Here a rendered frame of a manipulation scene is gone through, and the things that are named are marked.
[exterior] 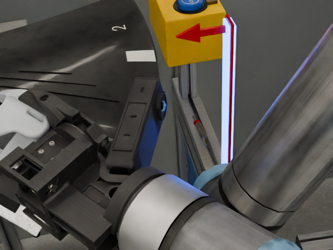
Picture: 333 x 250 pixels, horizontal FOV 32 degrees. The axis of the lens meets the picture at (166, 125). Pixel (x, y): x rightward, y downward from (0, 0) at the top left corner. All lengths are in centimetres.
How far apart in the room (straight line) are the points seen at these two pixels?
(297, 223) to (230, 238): 160
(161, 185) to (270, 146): 10
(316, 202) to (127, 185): 165
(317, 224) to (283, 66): 60
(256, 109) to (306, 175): 126
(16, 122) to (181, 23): 43
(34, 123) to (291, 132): 23
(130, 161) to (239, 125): 130
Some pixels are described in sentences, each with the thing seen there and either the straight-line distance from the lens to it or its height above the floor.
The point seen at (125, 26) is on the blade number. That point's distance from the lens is 68.
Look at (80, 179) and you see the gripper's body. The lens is 48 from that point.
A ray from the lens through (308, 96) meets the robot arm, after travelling 45.
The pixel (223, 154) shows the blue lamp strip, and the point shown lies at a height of 98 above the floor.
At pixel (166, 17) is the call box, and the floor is 107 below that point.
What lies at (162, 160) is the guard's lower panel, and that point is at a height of 29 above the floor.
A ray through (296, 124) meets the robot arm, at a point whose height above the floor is 123.
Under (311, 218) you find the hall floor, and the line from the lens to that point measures 202.
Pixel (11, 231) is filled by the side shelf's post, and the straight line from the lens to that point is 166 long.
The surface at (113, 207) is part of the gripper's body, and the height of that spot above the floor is 120.
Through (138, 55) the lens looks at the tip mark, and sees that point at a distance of 64.
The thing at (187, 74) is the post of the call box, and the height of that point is 91.
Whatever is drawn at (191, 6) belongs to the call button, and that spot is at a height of 108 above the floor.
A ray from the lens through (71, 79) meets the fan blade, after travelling 61.
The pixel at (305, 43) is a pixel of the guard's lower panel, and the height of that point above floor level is 63.
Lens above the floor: 153
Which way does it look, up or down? 41 degrees down
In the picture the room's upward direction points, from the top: 4 degrees counter-clockwise
